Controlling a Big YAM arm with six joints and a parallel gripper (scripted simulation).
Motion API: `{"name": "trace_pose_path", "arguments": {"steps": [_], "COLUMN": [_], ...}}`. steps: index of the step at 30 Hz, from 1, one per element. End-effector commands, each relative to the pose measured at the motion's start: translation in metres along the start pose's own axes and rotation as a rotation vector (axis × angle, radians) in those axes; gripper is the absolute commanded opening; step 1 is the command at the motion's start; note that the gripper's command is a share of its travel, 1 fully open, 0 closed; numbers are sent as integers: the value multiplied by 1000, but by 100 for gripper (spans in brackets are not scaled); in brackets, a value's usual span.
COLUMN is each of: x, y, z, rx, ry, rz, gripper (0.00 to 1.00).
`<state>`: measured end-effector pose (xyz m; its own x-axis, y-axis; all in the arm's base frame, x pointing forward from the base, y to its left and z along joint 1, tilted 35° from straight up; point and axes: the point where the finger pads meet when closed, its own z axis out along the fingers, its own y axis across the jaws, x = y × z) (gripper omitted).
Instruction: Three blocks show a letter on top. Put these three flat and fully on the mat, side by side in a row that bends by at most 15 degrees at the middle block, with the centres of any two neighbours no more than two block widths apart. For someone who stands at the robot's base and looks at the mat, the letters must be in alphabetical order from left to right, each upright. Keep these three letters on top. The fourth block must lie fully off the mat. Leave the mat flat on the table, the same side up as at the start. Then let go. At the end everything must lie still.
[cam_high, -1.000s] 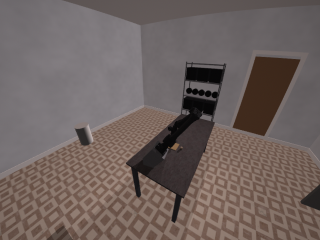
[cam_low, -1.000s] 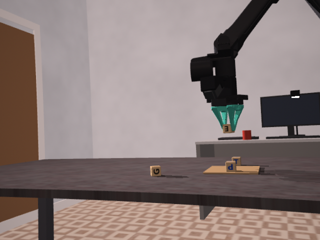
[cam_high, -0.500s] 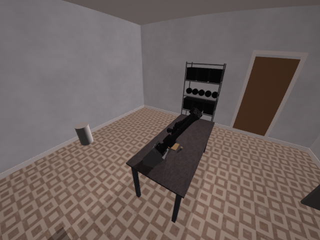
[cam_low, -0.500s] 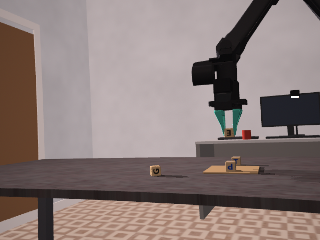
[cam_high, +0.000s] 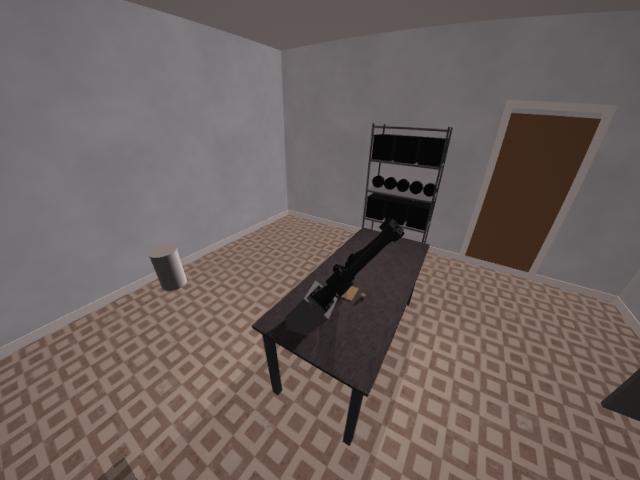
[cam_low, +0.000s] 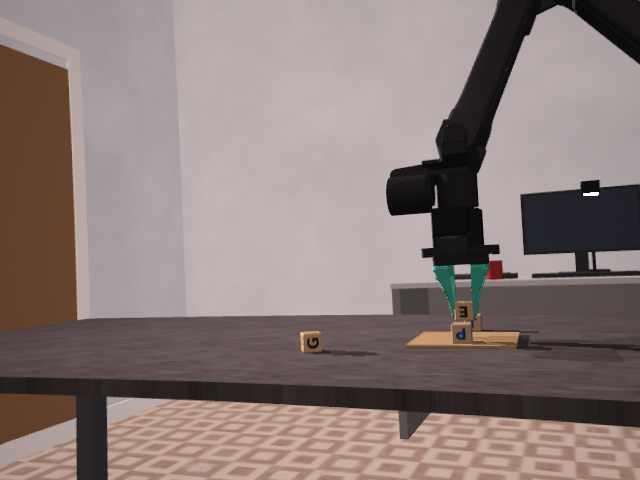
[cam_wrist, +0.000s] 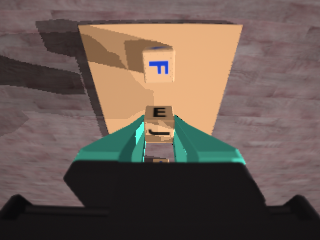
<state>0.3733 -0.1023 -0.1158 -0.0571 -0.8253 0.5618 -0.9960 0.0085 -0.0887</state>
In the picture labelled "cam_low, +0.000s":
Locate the tan flat mat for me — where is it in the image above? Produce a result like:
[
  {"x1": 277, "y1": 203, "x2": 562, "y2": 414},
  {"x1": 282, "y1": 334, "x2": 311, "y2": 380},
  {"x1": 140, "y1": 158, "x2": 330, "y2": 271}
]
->
[{"x1": 406, "y1": 332, "x2": 520, "y2": 349}]

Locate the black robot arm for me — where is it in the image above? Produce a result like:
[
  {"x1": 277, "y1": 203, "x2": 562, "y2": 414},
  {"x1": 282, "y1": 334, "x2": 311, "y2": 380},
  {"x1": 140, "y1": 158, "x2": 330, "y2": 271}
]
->
[{"x1": 386, "y1": 0, "x2": 640, "y2": 254}]

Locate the tan letter block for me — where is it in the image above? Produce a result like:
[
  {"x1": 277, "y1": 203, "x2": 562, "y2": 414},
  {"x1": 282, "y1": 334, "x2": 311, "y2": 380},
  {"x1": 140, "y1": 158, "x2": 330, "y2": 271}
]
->
[
  {"x1": 464, "y1": 314, "x2": 483, "y2": 331},
  {"x1": 454, "y1": 301, "x2": 475, "y2": 321},
  {"x1": 451, "y1": 322, "x2": 473, "y2": 343},
  {"x1": 301, "y1": 331, "x2": 322, "y2": 353}
]

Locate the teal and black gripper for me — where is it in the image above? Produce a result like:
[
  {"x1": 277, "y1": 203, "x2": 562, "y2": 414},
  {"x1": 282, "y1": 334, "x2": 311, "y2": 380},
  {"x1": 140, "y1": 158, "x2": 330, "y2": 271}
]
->
[{"x1": 422, "y1": 244, "x2": 500, "y2": 317}]

